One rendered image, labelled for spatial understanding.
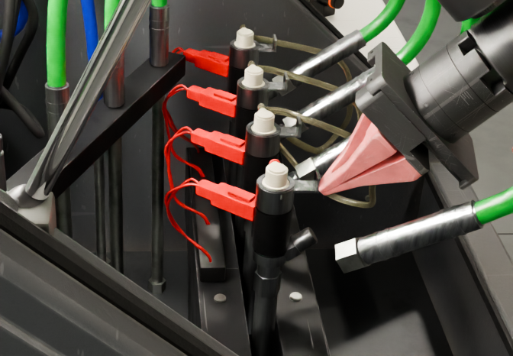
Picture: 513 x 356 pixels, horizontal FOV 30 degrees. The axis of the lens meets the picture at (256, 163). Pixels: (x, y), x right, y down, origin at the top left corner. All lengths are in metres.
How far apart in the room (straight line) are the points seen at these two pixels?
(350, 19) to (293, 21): 0.38
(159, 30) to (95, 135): 0.14
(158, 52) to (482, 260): 0.37
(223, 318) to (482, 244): 0.30
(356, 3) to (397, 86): 0.78
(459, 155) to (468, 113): 0.03
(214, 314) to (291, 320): 0.06
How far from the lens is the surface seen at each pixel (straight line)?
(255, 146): 0.76
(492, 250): 0.96
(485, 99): 0.64
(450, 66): 0.64
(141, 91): 0.86
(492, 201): 0.58
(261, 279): 0.74
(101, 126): 0.80
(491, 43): 0.63
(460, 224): 0.58
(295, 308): 0.80
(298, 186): 0.70
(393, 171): 0.66
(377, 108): 0.63
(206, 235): 0.85
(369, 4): 1.41
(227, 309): 0.80
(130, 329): 0.32
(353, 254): 0.61
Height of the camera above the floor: 1.49
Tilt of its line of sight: 31 degrees down
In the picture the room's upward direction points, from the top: 4 degrees clockwise
